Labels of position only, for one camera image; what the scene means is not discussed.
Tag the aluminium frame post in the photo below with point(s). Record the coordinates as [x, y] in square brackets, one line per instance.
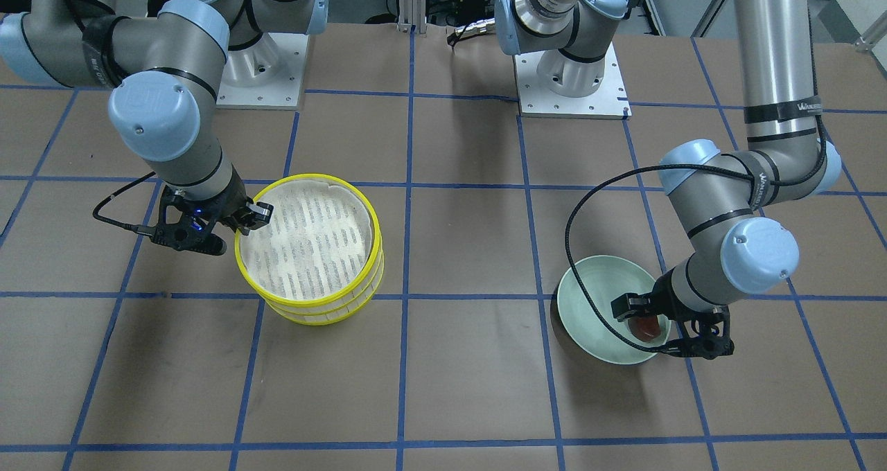
[412, 16]

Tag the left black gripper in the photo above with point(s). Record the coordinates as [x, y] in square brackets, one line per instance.
[671, 299]

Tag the yellow bamboo steamer bottom tier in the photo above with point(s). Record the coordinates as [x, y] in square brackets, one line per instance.
[337, 309]

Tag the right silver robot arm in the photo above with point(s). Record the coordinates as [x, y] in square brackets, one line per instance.
[164, 74]

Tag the yellow bamboo steamer tier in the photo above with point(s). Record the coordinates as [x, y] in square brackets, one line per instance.
[337, 309]
[376, 246]

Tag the pale green bowl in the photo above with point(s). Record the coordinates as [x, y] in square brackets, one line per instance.
[605, 278]

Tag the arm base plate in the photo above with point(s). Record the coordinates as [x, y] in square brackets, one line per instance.
[552, 86]
[268, 75]

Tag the black electronics box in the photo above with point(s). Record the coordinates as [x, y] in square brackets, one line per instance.
[469, 8]

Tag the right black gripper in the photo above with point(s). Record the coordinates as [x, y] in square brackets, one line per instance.
[226, 208]

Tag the reddish brown bun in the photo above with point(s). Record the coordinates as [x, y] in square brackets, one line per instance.
[646, 329]

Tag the white cloth liner top steamer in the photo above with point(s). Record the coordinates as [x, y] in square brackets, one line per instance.
[318, 240]

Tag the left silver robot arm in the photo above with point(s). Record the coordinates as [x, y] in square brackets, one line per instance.
[715, 195]

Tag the yellow bamboo steamer top tier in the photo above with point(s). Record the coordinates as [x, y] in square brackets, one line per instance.
[376, 246]

